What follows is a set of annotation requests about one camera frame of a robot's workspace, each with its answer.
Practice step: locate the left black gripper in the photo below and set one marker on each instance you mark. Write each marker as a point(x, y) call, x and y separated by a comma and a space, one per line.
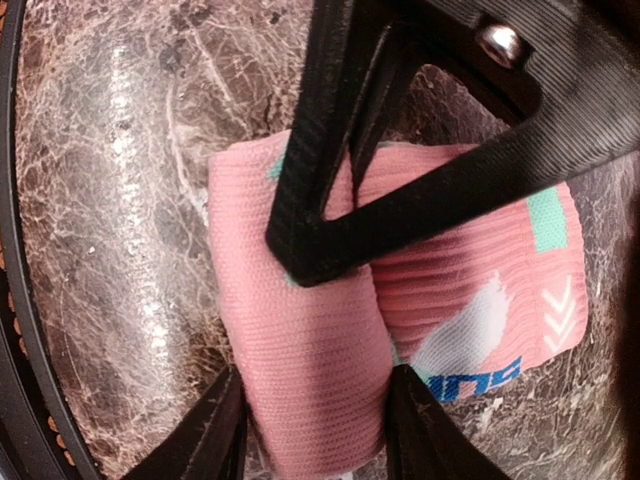
point(561, 75)

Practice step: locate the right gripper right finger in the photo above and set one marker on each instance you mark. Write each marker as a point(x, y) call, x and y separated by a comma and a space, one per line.
point(422, 442)

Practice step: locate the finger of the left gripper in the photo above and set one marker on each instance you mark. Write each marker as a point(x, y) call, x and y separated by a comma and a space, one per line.
point(340, 100)
point(450, 190)

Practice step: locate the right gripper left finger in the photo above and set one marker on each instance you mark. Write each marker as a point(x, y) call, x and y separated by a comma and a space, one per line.
point(209, 443)

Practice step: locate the pink patterned sock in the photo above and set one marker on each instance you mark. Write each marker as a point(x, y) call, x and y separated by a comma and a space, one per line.
point(468, 310)

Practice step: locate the black front rail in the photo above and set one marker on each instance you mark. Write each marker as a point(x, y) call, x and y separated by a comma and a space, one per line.
point(39, 437)

